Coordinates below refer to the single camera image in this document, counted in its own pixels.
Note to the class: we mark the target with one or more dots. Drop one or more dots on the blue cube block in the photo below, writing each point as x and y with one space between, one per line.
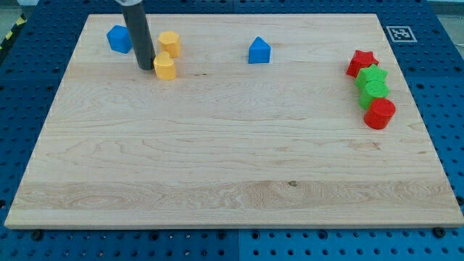
119 39

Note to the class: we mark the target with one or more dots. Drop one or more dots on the light wooden board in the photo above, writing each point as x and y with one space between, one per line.
228 144

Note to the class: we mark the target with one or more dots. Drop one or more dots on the yellow heart block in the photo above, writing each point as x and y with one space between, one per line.
164 66

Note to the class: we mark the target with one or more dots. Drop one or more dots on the yellow hexagon block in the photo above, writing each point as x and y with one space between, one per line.
170 42

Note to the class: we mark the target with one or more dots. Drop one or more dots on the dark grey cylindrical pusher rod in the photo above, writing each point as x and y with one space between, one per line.
135 19

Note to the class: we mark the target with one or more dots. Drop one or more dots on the red star block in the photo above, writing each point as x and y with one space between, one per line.
360 59

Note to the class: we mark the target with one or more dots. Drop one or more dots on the green cylinder block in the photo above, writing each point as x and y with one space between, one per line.
372 90

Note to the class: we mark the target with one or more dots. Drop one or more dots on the red cylinder block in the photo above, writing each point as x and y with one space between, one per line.
379 113

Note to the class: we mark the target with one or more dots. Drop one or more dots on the green star block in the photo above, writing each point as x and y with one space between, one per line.
367 74

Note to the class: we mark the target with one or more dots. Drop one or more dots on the white fiducial marker tag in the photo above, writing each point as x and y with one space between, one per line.
401 34

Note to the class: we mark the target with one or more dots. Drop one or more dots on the black bolt left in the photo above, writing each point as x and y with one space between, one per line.
36 235

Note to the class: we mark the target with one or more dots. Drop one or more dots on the black bolt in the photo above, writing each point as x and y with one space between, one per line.
439 232
36 235

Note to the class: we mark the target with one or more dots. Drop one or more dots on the black bolt right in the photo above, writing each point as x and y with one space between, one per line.
439 232

